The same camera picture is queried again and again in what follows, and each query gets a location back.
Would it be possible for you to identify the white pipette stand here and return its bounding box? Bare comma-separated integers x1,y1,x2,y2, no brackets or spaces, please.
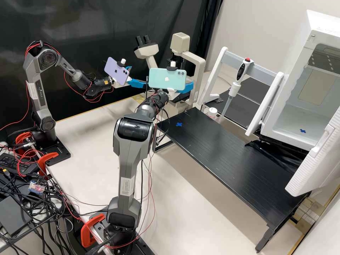
198,46,285,137

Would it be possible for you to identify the black power adapter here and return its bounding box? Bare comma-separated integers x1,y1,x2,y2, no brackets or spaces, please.
0,153,39,176

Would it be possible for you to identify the wrist camera phone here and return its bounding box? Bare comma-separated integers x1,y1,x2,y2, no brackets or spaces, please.
148,61,187,91
103,56,133,86

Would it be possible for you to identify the right wrist camera phone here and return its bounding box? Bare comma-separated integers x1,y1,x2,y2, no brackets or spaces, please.
148,61,187,91

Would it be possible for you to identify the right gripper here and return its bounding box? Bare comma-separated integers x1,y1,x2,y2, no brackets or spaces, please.
168,81,194,97

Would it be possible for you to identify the pipette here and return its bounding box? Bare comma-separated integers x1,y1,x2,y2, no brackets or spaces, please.
219,57,254,124

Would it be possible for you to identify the cream microscope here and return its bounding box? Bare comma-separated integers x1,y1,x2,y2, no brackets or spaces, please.
134,32,206,109

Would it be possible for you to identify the small circuit board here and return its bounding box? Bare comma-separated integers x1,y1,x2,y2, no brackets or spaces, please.
28,181,45,194

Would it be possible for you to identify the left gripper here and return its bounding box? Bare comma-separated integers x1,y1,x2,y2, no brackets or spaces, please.
124,64,148,89

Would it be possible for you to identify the left wrist camera phone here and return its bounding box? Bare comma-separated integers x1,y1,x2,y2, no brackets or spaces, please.
103,56,133,86

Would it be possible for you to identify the flat black box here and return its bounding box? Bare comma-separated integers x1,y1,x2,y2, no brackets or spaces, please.
0,196,33,237

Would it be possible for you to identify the incubator door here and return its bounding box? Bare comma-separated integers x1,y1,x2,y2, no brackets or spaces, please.
284,107,340,197

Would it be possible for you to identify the black platform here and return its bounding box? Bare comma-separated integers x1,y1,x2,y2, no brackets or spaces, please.
201,91,260,131
153,107,311,253
233,77,271,106

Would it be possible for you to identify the white incubator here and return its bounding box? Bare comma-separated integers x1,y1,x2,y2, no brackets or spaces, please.
259,9,340,152

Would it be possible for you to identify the red clamp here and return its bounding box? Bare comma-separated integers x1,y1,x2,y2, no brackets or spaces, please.
80,213,106,248
37,152,59,176
15,132,34,152

